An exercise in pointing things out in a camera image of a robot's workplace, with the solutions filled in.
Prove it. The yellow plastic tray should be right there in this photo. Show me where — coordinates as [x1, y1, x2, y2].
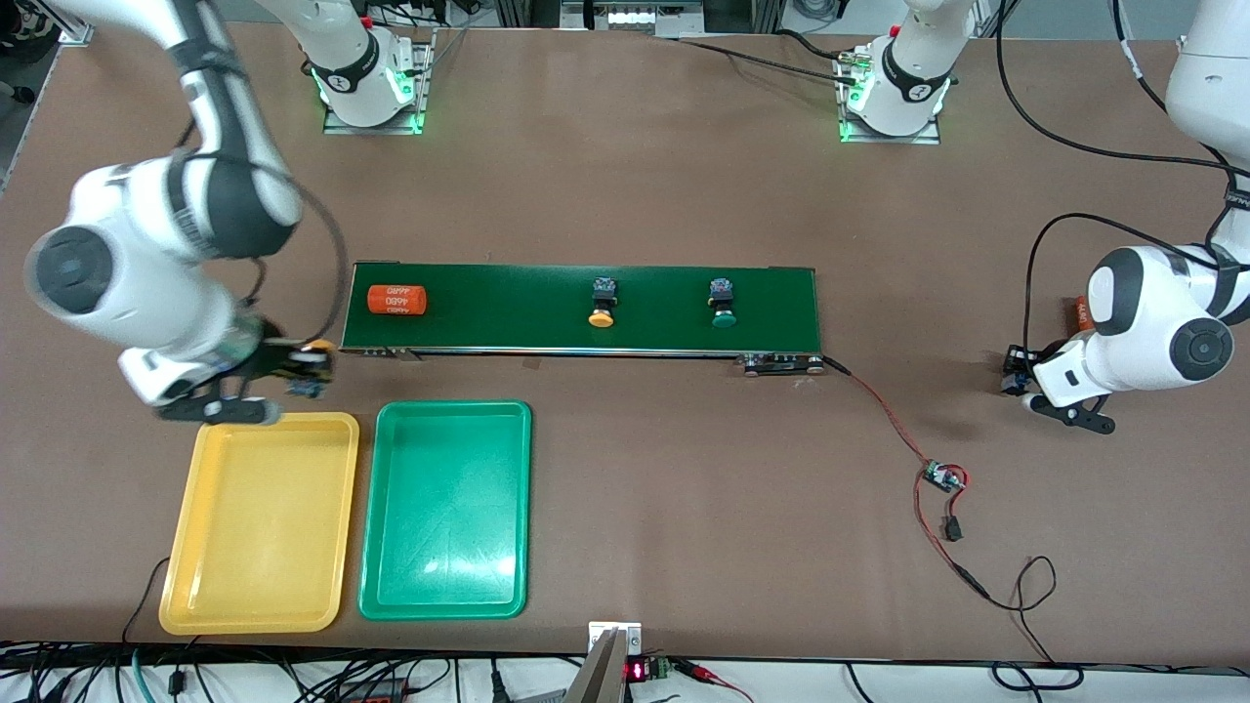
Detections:
[158, 412, 361, 637]

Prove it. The green plastic tray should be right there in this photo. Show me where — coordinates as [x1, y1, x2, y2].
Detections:
[357, 400, 533, 622]

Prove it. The green conveyor belt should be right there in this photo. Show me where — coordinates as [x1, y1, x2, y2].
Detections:
[339, 262, 826, 377]

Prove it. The white light module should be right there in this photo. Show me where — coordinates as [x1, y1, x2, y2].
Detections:
[560, 0, 706, 32]

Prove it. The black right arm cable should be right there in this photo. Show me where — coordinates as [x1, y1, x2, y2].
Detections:
[239, 181, 348, 345]

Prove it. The red and black wire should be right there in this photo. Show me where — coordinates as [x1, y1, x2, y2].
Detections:
[823, 355, 1059, 665]

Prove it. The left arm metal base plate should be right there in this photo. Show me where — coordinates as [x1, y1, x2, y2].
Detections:
[837, 49, 944, 146]

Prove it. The thin black cable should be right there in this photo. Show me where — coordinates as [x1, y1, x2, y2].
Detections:
[122, 557, 173, 645]

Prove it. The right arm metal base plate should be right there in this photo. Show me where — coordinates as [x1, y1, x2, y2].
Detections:
[322, 27, 437, 137]

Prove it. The looped black cable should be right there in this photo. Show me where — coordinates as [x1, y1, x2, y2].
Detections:
[991, 662, 1085, 692]

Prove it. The teal cable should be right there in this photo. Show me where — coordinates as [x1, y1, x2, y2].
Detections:
[125, 647, 157, 703]

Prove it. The black base connector cable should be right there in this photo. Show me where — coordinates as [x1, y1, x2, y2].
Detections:
[776, 27, 853, 62]

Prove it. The long black table cable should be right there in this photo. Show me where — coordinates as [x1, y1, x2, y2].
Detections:
[674, 37, 860, 84]

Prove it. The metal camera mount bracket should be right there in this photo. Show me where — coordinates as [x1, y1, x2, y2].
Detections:
[564, 621, 644, 703]

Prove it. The red alligator clip wire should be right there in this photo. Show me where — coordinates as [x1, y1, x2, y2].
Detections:
[674, 659, 755, 703]

